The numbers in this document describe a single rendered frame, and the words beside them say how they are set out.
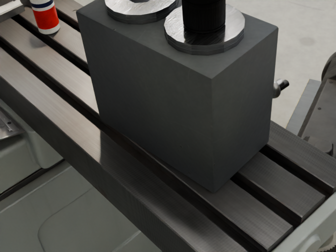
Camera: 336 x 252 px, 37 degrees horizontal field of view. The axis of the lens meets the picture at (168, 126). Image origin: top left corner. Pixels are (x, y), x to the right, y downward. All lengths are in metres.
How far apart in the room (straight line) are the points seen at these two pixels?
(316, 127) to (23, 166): 0.67
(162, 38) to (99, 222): 0.70
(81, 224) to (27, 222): 0.16
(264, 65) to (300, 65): 1.81
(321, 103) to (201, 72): 0.81
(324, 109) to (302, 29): 1.38
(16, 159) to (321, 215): 0.54
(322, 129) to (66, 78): 0.64
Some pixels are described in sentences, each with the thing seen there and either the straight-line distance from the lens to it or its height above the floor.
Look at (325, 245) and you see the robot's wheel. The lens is 1.20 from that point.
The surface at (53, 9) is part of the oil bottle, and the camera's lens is 0.96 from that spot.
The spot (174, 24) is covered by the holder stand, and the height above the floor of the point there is 1.14.
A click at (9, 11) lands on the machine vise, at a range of 1.05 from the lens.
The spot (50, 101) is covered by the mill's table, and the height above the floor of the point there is 0.94.
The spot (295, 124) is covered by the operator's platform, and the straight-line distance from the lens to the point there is 1.52.
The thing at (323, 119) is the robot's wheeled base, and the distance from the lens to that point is 1.27.
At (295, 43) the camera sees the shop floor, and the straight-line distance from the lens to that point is 2.54.
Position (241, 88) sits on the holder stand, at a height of 1.08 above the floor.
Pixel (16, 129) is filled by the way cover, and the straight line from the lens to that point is 0.90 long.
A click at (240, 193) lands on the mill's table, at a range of 0.65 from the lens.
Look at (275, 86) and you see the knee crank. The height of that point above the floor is 0.54.
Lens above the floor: 1.45
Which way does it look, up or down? 44 degrees down
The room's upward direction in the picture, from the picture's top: 6 degrees counter-clockwise
